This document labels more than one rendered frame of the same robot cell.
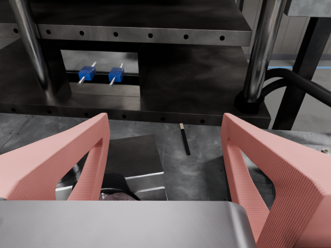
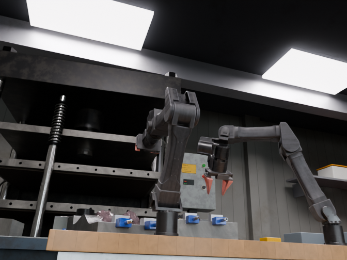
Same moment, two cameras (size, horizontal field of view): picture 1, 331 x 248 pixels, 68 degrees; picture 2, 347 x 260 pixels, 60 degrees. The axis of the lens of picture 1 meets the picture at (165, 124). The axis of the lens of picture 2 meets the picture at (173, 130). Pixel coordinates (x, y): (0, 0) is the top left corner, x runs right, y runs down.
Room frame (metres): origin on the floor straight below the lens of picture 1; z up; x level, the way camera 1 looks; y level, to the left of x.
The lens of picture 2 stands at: (-1.15, 0.26, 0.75)
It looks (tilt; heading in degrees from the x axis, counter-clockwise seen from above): 23 degrees up; 343
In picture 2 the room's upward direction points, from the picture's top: 2 degrees clockwise
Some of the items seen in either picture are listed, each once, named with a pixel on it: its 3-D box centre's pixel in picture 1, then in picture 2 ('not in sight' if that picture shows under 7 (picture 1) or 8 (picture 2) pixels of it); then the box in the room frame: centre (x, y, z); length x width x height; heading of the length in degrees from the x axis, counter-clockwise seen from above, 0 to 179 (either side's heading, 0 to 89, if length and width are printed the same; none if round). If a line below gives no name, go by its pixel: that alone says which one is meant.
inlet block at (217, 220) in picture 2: not in sight; (219, 221); (-0.06, -0.28, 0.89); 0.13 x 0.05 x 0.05; 175
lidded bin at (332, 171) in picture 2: not in sight; (335, 175); (2.69, -3.82, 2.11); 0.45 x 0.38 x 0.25; 90
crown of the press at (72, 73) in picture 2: not in sight; (90, 120); (1.14, 0.25, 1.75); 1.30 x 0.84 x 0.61; 85
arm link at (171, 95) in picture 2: not in sight; (169, 121); (-0.28, 0.00, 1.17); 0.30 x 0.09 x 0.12; 0
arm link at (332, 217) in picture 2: not in sight; (328, 216); (-0.29, -0.59, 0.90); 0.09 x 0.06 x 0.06; 151
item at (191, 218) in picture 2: not in sight; (193, 219); (-0.05, -0.18, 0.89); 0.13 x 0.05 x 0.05; 175
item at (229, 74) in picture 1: (115, 65); not in sight; (1.14, 0.25, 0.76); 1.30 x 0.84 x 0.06; 85
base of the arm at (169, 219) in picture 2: not in sight; (166, 225); (-0.29, 0.00, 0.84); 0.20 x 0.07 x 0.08; 90
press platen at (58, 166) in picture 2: not in sight; (80, 180); (1.19, 0.25, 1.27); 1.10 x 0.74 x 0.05; 85
